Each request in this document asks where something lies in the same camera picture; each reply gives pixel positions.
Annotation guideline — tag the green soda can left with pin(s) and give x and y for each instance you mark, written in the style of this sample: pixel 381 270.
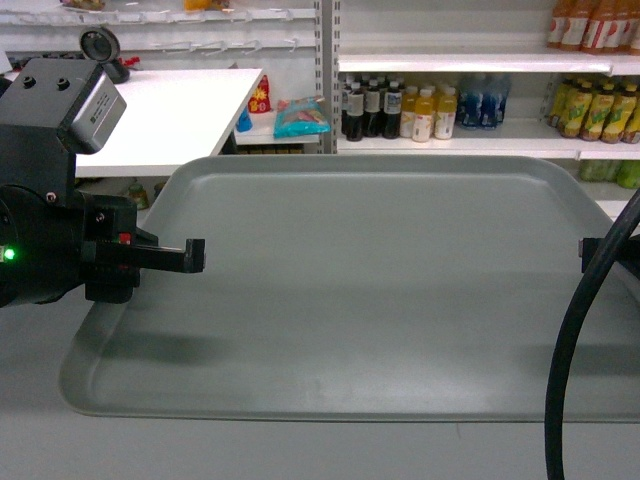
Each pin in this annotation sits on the green soda can left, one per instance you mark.
pixel 599 170

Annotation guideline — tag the red snack packet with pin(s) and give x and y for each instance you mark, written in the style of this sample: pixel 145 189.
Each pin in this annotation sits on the red snack packet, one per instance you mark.
pixel 259 102

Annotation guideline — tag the white checkout counter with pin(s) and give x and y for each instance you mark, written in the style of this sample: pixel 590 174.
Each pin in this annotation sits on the white checkout counter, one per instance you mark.
pixel 172 117

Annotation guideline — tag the yellow juice bottle front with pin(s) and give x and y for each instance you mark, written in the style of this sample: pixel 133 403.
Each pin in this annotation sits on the yellow juice bottle front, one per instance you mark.
pixel 423 116

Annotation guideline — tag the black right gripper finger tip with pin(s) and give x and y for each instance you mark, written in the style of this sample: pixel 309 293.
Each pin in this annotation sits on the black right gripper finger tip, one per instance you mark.
pixel 587 250

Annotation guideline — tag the dark cola bottle left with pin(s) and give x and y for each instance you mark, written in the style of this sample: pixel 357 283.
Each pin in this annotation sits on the dark cola bottle left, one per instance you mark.
pixel 355 113

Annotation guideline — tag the yellow juice bottle middle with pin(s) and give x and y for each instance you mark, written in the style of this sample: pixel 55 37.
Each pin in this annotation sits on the yellow juice bottle middle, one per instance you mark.
pixel 445 114

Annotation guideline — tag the blue drink bottle left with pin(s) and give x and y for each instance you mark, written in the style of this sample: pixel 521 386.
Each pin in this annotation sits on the blue drink bottle left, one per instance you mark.
pixel 470 99

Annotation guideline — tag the teal snack bag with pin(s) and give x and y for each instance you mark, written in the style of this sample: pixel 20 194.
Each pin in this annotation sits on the teal snack bag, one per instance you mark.
pixel 300 117

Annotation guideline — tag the yellow juice bottle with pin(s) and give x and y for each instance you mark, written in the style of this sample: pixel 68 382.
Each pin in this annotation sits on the yellow juice bottle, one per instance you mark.
pixel 445 114
pixel 423 116

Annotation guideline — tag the orange juice bottle back left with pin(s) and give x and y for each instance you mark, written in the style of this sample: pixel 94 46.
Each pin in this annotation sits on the orange juice bottle back left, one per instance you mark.
pixel 559 15

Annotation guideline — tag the yellow lemon tea bottle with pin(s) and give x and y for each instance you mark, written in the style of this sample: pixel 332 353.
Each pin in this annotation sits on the yellow lemon tea bottle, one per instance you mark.
pixel 599 109
pixel 577 103
pixel 620 112

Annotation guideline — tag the yellow lemon tea bottle left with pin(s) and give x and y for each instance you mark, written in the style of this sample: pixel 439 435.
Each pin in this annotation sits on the yellow lemon tea bottle left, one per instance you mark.
pixel 577 103

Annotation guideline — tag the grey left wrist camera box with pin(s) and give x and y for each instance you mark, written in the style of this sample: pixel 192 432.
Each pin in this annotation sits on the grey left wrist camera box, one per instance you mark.
pixel 98 116

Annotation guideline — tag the black round barcode scanner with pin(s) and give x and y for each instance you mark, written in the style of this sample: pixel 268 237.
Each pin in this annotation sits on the black round barcode scanner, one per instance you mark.
pixel 101 45

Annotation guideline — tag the orange juice bottle red label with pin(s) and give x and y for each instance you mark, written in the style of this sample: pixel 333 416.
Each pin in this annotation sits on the orange juice bottle red label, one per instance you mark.
pixel 577 19

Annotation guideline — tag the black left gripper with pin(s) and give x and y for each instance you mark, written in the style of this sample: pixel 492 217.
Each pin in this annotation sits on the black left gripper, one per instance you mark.
pixel 41 249

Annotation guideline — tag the yellow lemon tea bottle right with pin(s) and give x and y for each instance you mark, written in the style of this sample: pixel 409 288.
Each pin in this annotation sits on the yellow lemon tea bottle right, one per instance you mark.
pixel 620 112

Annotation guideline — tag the yellow lemon tea bottle middle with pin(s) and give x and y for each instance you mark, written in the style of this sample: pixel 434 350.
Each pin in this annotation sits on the yellow lemon tea bottle middle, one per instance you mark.
pixel 599 109

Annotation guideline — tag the white upper shelf board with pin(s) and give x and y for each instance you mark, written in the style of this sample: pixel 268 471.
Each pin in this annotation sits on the white upper shelf board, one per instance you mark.
pixel 545 62

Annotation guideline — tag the dark tea bottle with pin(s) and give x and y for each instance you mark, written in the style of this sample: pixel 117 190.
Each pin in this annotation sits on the dark tea bottle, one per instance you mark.
pixel 392 110

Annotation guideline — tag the grey rectangular serving tray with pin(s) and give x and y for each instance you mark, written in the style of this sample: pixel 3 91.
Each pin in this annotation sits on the grey rectangular serving tray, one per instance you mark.
pixel 411 288

